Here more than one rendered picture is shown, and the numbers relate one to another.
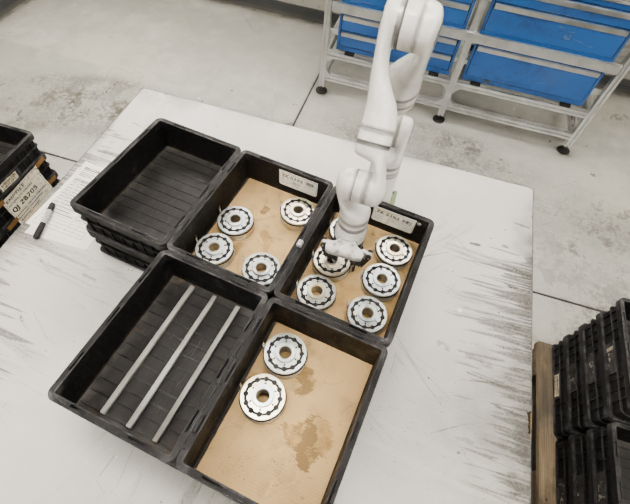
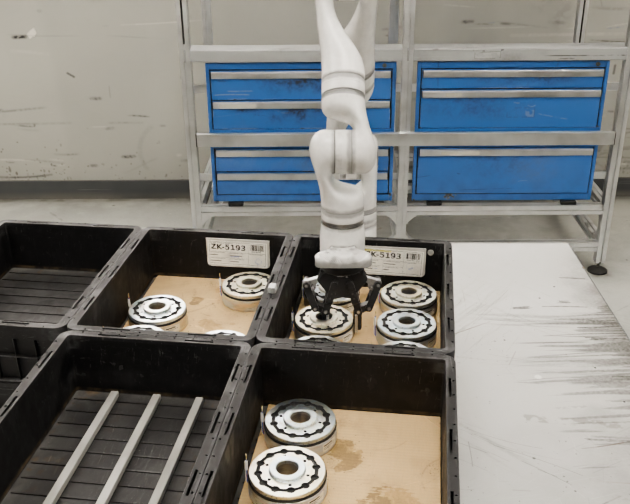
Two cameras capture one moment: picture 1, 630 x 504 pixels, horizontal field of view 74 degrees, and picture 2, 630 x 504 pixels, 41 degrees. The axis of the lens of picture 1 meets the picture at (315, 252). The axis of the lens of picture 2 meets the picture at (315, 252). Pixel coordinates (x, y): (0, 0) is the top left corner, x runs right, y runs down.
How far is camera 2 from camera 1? 0.69 m
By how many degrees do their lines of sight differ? 32
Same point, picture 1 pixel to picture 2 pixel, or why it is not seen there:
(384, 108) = (345, 49)
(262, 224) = (198, 314)
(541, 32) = (494, 114)
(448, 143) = not seen: hidden behind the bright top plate
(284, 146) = not seen: hidden behind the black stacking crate
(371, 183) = (356, 135)
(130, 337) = (29, 470)
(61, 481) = not seen: outside the picture
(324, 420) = (397, 489)
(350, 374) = (411, 432)
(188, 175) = (59, 289)
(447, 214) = (465, 287)
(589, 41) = (559, 112)
